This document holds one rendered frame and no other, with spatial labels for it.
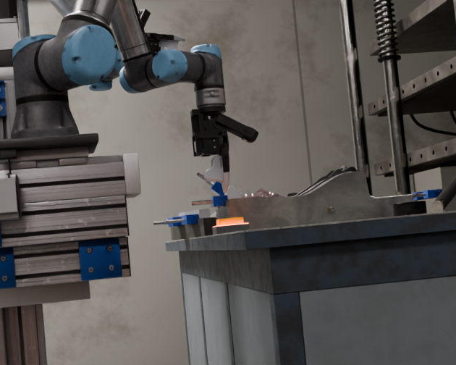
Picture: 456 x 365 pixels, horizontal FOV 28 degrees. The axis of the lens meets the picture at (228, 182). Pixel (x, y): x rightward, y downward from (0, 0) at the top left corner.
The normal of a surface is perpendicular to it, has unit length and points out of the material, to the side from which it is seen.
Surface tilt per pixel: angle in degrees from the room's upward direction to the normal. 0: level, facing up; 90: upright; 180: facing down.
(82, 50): 97
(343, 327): 90
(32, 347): 90
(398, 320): 90
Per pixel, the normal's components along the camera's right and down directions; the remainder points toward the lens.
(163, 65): -0.67, 0.02
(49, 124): 0.25, -0.38
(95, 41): 0.70, 0.01
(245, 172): 0.19, -0.08
